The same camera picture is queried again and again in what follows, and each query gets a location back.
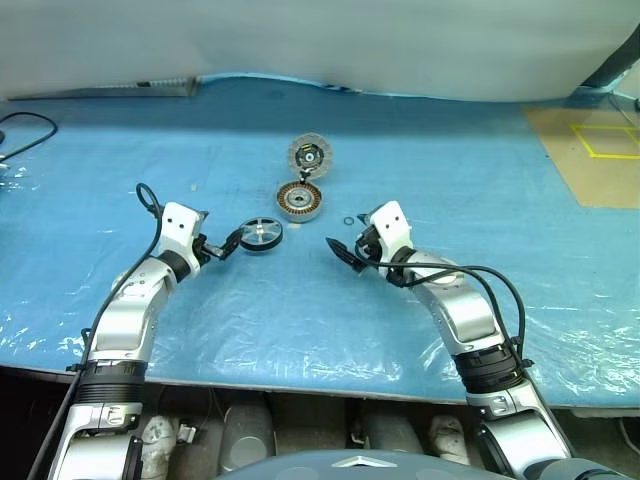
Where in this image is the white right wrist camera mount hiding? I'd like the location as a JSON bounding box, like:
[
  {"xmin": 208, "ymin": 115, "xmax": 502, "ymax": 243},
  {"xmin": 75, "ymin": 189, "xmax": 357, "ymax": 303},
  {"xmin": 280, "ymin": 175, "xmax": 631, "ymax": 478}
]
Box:
[{"xmin": 368, "ymin": 200, "xmax": 414, "ymax": 261}]

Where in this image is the motor stator with copper windings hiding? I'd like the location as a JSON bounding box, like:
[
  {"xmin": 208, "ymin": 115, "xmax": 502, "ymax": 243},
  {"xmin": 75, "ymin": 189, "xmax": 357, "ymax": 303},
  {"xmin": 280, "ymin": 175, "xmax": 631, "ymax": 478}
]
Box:
[{"xmin": 273, "ymin": 180, "xmax": 325, "ymax": 224}]

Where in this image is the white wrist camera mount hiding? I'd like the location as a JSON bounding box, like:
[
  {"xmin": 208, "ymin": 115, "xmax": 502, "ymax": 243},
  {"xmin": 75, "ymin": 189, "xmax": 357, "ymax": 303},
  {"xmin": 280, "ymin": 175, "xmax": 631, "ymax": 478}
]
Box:
[
  {"xmin": 368, "ymin": 200, "xmax": 414, "ymax": 261},
  {"xmin": 156, "ymin": 202, "xmax": 209, "ymax": 271}
]

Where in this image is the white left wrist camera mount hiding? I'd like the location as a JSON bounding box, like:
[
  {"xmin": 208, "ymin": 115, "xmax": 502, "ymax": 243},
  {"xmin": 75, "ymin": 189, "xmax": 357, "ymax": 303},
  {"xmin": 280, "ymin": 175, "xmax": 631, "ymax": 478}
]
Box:
[{"xmin": 156, "ymin": 202, "xmax": 209, "ymax": 271}]

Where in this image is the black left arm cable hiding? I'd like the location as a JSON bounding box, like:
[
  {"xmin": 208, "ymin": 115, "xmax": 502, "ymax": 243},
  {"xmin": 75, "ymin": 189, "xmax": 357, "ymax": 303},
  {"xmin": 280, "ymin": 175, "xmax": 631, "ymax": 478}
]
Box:
[{"xmin": 42, "ymin": 182, "xmax": 164, "ymax": 480}]

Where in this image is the blue plastic table cover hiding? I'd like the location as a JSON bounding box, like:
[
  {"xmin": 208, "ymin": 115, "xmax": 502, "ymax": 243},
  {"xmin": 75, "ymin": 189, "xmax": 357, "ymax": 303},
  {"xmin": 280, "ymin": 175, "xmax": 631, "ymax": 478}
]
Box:
[{"xmin": 0, "ymin": 72, "xmax": 640, "ymax": 407}]

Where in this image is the grey power strip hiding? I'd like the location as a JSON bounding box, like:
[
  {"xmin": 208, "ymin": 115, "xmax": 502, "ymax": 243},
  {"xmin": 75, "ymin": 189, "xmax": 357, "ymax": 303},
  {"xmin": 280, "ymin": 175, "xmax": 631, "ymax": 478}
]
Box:
[{"xmin": 8, "ymin": 75, "xmax": 200, "ymax": 102}]

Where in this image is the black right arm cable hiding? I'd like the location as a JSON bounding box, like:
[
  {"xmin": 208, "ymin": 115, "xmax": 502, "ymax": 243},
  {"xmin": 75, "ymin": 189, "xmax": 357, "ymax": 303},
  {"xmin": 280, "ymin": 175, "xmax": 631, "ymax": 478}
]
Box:
[{"xmin": 357, "ymin": 234, "xmax": 534, "ymax": 381}]

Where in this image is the white backdrop sheet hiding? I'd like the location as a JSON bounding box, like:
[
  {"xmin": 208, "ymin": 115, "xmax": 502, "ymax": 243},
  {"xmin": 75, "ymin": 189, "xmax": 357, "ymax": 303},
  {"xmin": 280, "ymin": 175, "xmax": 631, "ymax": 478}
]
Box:
[{"xmin": 0, "ymin": 0, "xmax": 640, "ymax": 104}]

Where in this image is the grey robot torso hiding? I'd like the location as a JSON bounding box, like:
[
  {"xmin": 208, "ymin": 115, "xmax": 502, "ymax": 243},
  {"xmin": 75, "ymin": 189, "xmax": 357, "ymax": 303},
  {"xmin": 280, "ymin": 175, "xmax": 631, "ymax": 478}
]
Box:
[{"xmin": 214, "ymin": 447, "xmax": 640, "ymax": 480}]

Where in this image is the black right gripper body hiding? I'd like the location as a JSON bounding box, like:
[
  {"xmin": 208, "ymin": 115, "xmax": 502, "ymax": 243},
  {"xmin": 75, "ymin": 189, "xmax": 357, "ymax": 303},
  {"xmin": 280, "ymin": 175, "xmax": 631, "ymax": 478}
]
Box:
[{"xmin": 355, "ymin": 224, "xmax": 384, "ymax": 267}]

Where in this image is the silver spoked motor rotor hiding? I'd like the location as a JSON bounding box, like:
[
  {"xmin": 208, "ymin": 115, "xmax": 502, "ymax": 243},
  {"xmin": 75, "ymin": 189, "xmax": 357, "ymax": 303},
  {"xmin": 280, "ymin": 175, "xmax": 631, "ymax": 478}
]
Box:
[{"xmin": 240, "ymin": 215, "xmax": 285, "ymax": 255}]

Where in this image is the grey rounded leg shape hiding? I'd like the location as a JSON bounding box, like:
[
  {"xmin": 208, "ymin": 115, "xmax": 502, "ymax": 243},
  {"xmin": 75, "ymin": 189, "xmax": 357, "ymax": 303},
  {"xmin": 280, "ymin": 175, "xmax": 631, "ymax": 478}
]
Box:
[
  {"xmin": 358, "ymin": 399, "xmax": 427, "ymax": 456},
  {"xmin": 219, "ymin": 394, "xmax": 277, "ymax": 472}
]

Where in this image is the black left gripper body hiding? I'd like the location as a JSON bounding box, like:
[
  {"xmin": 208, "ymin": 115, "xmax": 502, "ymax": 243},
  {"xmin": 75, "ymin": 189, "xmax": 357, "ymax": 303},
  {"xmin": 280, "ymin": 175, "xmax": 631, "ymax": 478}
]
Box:
[{"xmin": 192, "ymin": 232, "xmax": 225, "ymax": 266}]

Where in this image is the white rounded foot shape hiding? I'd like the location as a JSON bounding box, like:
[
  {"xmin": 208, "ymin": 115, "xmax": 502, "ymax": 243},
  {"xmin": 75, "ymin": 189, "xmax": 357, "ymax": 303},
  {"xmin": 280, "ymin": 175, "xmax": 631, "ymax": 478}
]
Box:
[
  {"xmin": 141, "ymin": 414, "xmax": 177, "ymax": 479},
  {"xmin": 429, "ymin": 414, "xmax": 472, "ymax": 465}
]

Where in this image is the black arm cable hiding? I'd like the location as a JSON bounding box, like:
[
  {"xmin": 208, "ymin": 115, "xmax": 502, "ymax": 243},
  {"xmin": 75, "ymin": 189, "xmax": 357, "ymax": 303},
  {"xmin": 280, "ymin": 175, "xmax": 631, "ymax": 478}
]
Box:
[
  {"xmin": 42, "ymin": 182, "xmax": 164, "ymax": 480},
  {"xmin": 357, "ymin": 234, "xmax": 534, "ymax": 381}
]

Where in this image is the thin black table cable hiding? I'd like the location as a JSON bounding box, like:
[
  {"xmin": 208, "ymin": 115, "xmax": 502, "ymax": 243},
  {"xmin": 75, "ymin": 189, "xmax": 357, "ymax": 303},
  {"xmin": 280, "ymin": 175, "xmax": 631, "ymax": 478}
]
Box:
[{"xmin": 0, "ymin": 111, "xmax": 59, "ymax": 169}]

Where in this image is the black slanted stand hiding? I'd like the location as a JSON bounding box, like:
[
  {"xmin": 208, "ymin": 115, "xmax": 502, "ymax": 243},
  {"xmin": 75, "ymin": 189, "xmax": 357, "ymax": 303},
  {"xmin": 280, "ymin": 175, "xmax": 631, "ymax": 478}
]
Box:
[{"xmin": 582, "ymin": 35, "xmax": 640, "ymax": 94}]

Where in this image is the brown cardboard sheet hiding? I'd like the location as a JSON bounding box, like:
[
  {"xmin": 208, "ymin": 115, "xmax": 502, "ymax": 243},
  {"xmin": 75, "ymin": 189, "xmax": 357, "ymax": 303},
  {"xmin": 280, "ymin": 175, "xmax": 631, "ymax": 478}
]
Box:
[{"xmin": 522, "ymin": 102, "xmax": 640, "ymax": 209}]

